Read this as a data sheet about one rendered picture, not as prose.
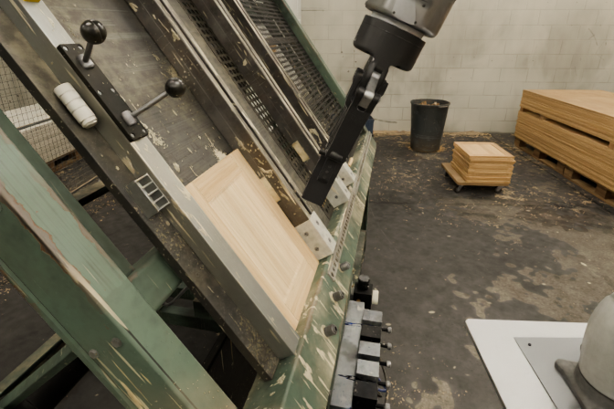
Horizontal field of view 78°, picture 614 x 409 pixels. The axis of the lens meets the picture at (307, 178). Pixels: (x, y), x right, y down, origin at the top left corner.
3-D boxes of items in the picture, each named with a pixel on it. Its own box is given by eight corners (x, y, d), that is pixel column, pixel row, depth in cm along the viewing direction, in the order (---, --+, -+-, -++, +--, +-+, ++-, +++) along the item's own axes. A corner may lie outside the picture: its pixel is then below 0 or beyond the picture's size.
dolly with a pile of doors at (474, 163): (509, 195, 377) (517, 157, 362) (455, 194, 379) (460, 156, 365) (485, 173, 434) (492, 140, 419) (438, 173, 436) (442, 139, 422)
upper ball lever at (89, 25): (80, 78, 68) (91, 40, 58) (67, 60, 67) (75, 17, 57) (100, 70, 70) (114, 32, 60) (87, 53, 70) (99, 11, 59)
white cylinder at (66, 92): (49, 92, 65) (80, 131, 66) (58, 82, 64) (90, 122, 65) (63, 89, 68) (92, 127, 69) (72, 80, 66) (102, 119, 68)
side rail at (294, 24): (352, 141, 252) (366, 131, 248) (256, -8, 232) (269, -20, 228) (354, 137, 260) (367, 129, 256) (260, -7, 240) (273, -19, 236)
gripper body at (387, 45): (365, 14, 46) (333, 84, 50) (367, 9, 39) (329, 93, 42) (420, 39, 47) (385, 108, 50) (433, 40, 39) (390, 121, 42)
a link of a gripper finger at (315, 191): (344, 160, 49) (344, 162, 48) (322, 204, 52) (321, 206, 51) (322, 151, 49) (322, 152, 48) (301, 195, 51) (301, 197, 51)
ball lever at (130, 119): (126, 130, 69) (188, 89, 70) (112, 112, 68) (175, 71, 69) (132, 131, 72) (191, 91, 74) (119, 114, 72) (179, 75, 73)
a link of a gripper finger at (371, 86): (390, 64, 43) (396, 67, 38) (369, 105, 45) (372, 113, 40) (371, 55, 43) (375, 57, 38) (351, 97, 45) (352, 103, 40)
